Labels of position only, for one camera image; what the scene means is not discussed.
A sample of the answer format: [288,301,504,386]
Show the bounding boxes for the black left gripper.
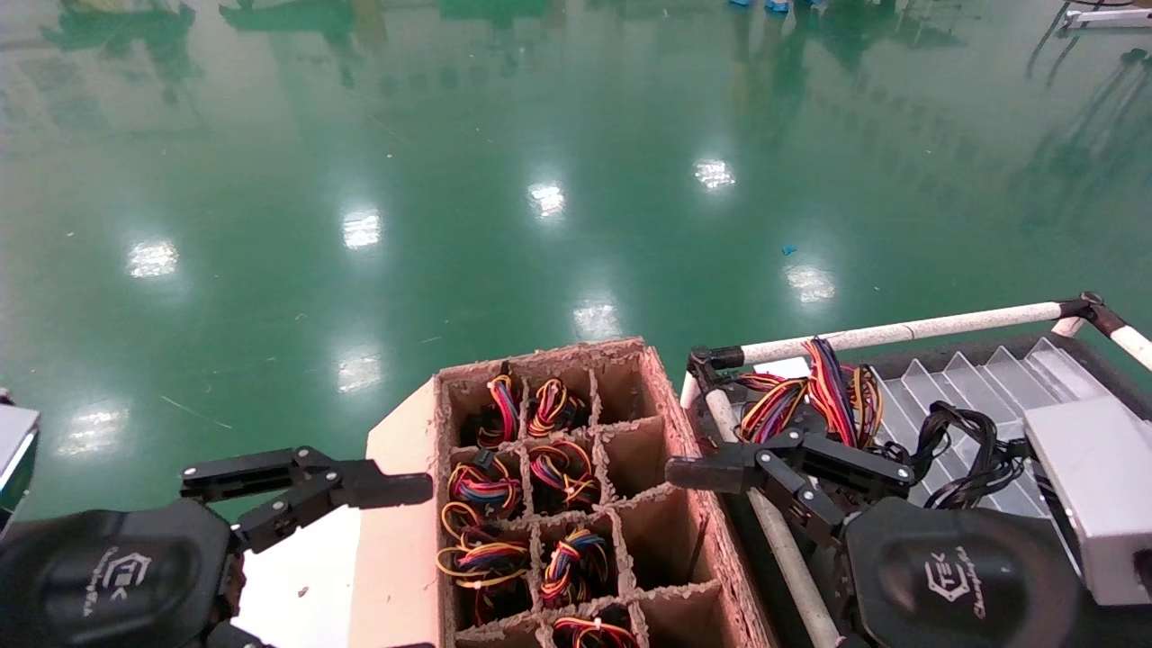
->
[0,499,271,648]

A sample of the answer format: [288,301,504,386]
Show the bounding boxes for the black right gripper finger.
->
[664,427,917,550]

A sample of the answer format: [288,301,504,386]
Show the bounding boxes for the grey power supply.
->
[447,448,525,521]
[733,337,887,451]
[538,526,613,606]
[526,378,590,439]
[886,400,1031,512]
[475,364,523,449]
[436,502,534,624]
[527,438,602,514]
[551,607,640,648]

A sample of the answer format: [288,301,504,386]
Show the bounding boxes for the white metal stand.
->
[1062,7,1152,32]

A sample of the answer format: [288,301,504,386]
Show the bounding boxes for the clear plastic divider tray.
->
[751,337,1117,541]

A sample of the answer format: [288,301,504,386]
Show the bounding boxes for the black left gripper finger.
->
[180,445,435,554]

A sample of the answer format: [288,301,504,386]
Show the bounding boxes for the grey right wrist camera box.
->
[1023,394,1152,607]

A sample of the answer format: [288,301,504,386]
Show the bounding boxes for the grey power supply, black cables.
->
[886,400,1031,512]

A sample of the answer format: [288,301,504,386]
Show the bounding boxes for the brown cardboard divider box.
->
[349,337,779,648]

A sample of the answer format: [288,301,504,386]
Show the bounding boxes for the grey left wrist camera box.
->
[0,387,42,534]

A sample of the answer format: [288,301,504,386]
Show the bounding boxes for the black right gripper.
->
[841,497,1085,648]

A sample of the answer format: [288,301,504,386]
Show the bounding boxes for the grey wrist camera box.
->
[1023,394,1152,607]
[0,387,42,534]

